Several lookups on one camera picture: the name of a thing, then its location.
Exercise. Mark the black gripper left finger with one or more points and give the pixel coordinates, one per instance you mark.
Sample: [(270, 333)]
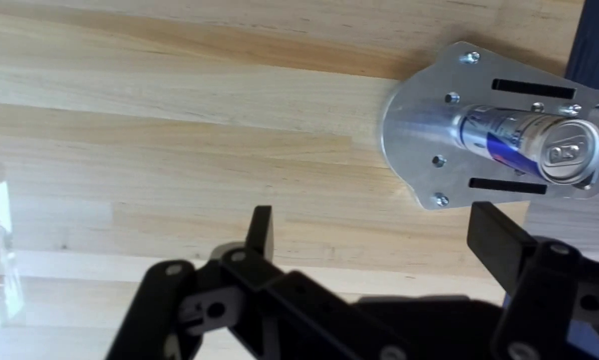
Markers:
[(245, 312)]

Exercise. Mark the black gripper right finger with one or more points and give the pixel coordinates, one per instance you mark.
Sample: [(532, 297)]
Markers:
[(551, 300)]

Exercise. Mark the silver metal plate with slots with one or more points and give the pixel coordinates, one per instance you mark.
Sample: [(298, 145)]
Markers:
[(419, 127)]

